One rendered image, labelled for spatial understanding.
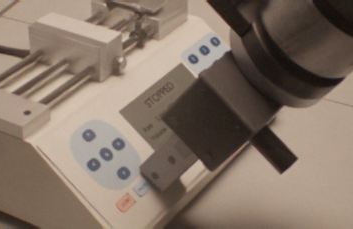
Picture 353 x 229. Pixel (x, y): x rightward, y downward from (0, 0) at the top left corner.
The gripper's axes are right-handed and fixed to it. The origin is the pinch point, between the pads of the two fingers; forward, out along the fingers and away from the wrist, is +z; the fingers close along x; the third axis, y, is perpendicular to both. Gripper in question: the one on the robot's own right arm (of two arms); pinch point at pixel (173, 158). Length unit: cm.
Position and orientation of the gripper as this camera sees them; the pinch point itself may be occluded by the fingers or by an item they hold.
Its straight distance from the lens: 69.0
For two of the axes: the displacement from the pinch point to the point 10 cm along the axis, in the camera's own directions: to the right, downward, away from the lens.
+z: -5.0, 5.1, 6.9
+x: 5.3, -4.5, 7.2
